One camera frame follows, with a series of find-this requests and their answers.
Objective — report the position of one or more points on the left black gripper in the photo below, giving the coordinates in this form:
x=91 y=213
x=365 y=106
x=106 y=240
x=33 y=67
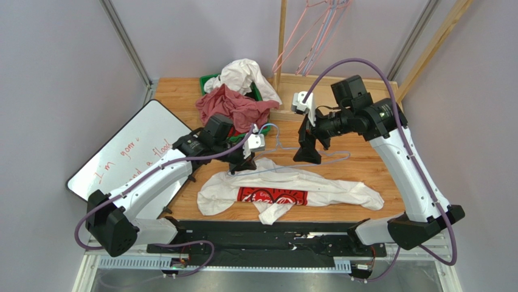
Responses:
x=242 y=164

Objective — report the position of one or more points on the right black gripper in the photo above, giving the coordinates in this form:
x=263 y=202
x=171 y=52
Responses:
x=306 y=135

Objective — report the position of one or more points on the white t-shirt red print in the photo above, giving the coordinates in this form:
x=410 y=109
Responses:
x=275 y=189

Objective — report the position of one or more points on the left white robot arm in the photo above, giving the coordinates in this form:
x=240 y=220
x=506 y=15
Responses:
x=112 y=218

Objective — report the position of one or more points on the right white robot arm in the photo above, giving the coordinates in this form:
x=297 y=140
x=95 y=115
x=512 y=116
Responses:
x=384 y=127

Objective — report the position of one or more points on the dusty pink t-shirt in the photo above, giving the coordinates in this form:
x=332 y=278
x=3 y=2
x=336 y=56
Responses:
x=241 y=110

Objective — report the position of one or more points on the white t-shirt blue print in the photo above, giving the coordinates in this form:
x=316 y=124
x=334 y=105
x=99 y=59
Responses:
x=239 y=76

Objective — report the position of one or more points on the green plastic bin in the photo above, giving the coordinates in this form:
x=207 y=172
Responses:
x=234 y=135

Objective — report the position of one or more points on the wooden rack base tray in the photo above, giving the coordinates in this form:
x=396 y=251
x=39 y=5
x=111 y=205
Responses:
x=291 y=84

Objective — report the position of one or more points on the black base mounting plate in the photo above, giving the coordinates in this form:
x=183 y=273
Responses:
x=280 y=245

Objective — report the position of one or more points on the right aluminium corner profile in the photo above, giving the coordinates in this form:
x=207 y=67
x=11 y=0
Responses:
x=426 y=14

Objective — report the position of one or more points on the aluminium corner profile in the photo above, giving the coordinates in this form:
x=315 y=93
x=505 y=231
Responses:
x=128 y=45
x=426 y=14

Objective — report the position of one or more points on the left aluminium corner profile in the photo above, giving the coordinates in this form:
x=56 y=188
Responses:
x=128 y=45

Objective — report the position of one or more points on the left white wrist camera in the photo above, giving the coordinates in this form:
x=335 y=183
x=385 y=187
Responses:
x=254 y=141

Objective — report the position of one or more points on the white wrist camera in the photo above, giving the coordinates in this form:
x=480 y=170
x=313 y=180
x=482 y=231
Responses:
x=303 y=103
x=254 y=141

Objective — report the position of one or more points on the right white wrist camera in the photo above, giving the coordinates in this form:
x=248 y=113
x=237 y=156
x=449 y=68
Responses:
x=303 y=103

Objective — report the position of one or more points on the wooden rack left post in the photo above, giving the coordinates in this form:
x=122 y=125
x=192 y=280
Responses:
x=281 y=42

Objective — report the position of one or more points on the wooden rack post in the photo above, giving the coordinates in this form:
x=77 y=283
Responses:
x=441 y=24
x=281 y=42

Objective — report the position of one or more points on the white whiteboard black frame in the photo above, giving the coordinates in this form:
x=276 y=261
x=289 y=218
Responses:
x=140 y=143

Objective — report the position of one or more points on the light blue wire hanger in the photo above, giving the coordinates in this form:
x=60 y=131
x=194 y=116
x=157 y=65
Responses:
x=331 y=16

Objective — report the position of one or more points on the aluminium frame rail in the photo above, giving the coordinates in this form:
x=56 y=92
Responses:
x=418 y=266

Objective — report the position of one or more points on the wooden rack right post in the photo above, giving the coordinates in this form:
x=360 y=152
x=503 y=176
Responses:
x=441 y=24

